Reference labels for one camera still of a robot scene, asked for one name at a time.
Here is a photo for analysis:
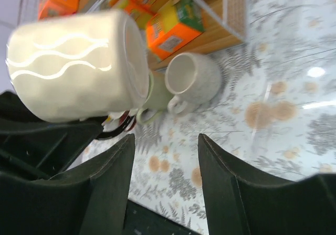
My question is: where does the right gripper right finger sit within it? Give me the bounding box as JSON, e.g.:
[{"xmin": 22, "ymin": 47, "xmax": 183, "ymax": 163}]
[{"xmin": 198, "ymin": 134, "xmax": 335, "ymax": 234}]

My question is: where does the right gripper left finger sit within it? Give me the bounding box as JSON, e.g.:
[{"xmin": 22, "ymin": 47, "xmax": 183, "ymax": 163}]
[{"xmin": 1, "ymin": 134, "xmax": 135, "ymax": 234}]

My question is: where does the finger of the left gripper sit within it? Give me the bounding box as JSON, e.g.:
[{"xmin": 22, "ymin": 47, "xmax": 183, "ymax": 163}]
[{"xmin": 1, "ymin": 91, "xmax": 103, "ymax": 180}]

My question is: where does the cream mug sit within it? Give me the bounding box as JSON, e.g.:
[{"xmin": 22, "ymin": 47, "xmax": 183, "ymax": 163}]
[{"xmin": 6, "ymin": 9, "xmax": 149, "ymax": 122}]

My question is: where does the pale green mug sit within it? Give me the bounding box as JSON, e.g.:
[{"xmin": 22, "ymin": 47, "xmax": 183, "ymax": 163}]
[{"xmin": 136, "ymin": 70, "xmax": 174, "ymax": 125}]

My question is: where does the white speckled mug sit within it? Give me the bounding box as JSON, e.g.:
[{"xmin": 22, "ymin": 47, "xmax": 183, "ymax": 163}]
[{"xmin": 165, "ymin": 52, "xmax": 222, "ymax": 117}]

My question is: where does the dark red mug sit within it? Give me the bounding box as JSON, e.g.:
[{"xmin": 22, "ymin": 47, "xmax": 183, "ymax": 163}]
[{"xmin": 96, "ymin": 110, "xmax": 137, "ymax": 141}]

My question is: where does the floral table mat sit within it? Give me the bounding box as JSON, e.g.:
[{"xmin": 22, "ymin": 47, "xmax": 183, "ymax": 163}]
[{"xmin": 81, "ymin": 0, "xmax": 336, "ymax": 235}]

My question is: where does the orange yellow green sponge pack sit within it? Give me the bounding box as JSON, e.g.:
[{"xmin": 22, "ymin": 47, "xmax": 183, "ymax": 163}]
[{"xmin": 145, "ymin": 0, "xmax": 205, "ymax": 61}]

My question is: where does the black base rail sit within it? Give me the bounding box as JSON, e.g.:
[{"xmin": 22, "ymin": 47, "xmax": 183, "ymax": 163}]
[{"xmin": 122, "ymin": 200, "xmax": 198, "ymax": 235}]

